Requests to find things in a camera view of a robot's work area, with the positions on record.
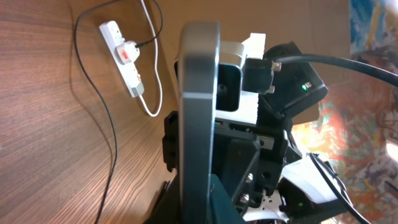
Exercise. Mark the blue Galaxy smartphone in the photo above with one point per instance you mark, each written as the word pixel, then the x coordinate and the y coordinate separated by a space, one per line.
pixel 198 60

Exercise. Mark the white USB charger plug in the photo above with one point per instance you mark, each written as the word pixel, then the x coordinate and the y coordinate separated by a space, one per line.
pixel 128 52

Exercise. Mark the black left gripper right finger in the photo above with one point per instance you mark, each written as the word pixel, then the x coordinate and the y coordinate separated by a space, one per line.
pixel 223 211

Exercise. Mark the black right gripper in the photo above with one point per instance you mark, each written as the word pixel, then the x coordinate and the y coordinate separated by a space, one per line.
pixel 247 160

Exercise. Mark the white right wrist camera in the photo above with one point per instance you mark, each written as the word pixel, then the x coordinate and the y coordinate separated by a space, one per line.
pixel 232 102

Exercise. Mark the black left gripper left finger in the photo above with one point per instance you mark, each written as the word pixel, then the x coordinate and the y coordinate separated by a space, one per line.
pixel 167 205

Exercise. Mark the white power strip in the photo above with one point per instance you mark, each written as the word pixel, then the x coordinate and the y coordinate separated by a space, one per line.
pixel 113 37

